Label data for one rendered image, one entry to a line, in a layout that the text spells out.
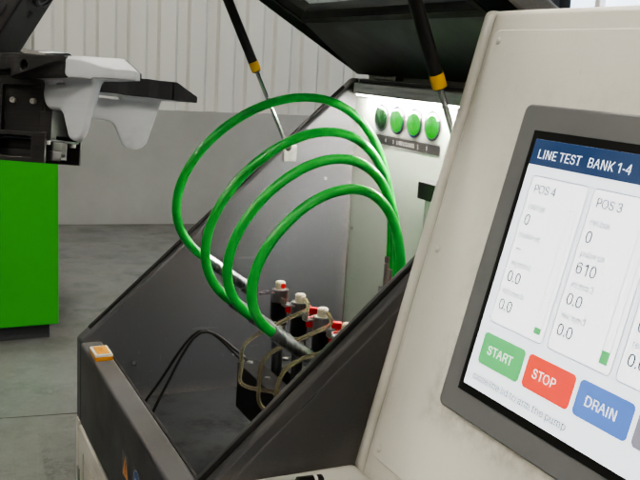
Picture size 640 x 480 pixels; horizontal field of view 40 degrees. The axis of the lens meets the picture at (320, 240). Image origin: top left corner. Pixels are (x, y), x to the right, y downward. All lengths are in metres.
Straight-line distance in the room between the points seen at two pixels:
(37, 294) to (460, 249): 3.83
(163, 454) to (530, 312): 0.56
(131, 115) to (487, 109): 0.46
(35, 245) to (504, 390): 3.89
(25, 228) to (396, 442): 3.71
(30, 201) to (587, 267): 3.94
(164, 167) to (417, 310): 6.87
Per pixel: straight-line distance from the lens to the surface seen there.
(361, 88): 1.71
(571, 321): 0.88
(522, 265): 0.94
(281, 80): 8.06
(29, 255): 4.67
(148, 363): 1.74
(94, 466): 1.63
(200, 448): 1.54
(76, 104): 0.66
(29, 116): 0.71
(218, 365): 1.78
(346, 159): 1.25
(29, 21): 0.76
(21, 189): 4.61
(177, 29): 7.89
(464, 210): 1.05
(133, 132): 0.77
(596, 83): 0.94
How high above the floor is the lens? 1.48
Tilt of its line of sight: 11 degrees down
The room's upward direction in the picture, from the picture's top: 3 degrees clockwise
